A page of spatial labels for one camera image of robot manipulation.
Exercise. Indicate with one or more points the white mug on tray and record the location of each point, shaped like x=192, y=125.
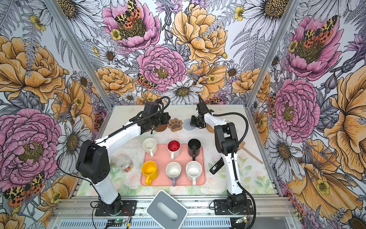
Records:
x=193, y=171

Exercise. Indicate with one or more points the right small circuit board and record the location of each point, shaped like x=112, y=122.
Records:
x=241, y=220

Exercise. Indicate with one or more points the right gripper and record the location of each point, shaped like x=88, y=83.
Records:
x=192, y=122

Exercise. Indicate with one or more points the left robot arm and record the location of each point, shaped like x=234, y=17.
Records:
x=93, y=162

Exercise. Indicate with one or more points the glass jar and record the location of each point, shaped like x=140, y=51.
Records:
x=124, y=162

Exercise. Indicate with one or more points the grey white box device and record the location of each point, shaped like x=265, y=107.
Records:
x=167, y=211

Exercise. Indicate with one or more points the rattan woven round coaster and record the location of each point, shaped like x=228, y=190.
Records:
x=209, y=128

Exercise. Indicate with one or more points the wooden mallet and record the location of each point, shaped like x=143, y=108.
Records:
x=242, y=146

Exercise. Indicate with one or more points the paw shaped cork coaster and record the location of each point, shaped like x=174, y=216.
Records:
x=175, y=125

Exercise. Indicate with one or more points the dark brown round coaster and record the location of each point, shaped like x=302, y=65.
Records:
x=160, y=128

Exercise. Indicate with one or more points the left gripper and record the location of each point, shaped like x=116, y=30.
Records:
x=166, y=118

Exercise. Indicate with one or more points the purple handled white mug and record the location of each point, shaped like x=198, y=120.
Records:
x=173, y=171

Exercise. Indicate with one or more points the yellow mug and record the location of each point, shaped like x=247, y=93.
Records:
x=150, y=171

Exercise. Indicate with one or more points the black mug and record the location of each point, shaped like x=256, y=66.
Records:
x=194, y=148

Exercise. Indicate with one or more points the grey woven round coaster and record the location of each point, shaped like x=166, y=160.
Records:
x=187, y=126

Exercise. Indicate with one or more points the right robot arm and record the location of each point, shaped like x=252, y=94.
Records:
x=227, y=144

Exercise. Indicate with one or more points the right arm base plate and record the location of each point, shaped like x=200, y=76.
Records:
x=220, y=207

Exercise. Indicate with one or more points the pink tray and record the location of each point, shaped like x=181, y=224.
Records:
x=162, y=159

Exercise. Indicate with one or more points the white mug off tray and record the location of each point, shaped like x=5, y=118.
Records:
x=150, y=146

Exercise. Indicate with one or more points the red inside white mug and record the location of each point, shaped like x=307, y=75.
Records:
x=174, y=149

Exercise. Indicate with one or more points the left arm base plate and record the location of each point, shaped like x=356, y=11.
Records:
x=125, y=207

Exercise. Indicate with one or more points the green circuit board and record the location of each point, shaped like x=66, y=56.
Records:
x=114, y=223

